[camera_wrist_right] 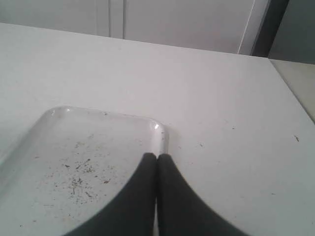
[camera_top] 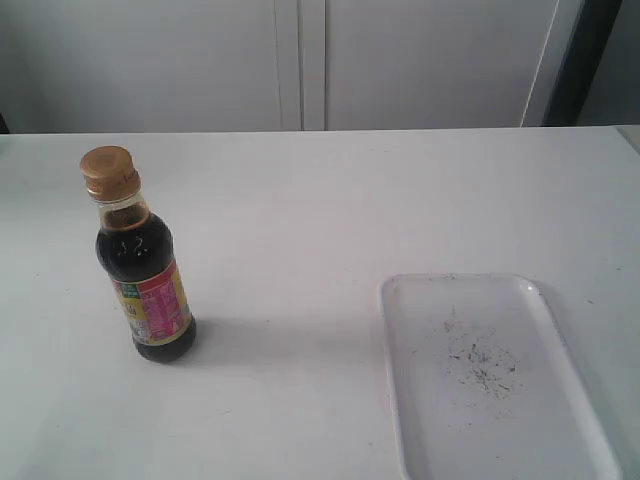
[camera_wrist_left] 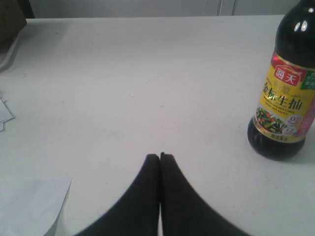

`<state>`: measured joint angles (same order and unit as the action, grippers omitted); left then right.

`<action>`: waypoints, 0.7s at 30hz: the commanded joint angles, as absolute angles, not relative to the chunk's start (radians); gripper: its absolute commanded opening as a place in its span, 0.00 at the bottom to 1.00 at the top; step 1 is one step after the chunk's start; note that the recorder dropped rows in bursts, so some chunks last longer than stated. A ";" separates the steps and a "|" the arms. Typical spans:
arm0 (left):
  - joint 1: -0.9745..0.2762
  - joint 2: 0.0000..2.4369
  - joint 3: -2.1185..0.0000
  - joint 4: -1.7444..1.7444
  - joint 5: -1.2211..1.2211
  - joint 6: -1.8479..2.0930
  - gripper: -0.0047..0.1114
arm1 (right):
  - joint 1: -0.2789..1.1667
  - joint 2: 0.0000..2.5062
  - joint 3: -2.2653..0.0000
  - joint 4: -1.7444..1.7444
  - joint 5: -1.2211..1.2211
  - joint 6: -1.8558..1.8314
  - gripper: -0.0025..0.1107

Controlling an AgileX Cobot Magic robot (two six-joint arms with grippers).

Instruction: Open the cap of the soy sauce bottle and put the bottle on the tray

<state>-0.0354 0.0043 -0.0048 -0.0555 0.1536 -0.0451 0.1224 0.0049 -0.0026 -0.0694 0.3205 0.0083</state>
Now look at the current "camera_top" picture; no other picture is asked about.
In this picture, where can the dark soy sauce bottle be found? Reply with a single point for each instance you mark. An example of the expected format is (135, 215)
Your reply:
(135, 248)

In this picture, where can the dark vertical post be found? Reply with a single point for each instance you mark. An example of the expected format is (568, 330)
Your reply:
(587, 44)

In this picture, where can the white plastic tray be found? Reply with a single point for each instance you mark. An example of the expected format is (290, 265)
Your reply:
(483, 385)

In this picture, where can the white cabinet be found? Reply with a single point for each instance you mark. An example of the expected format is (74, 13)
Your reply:
(191, 66)

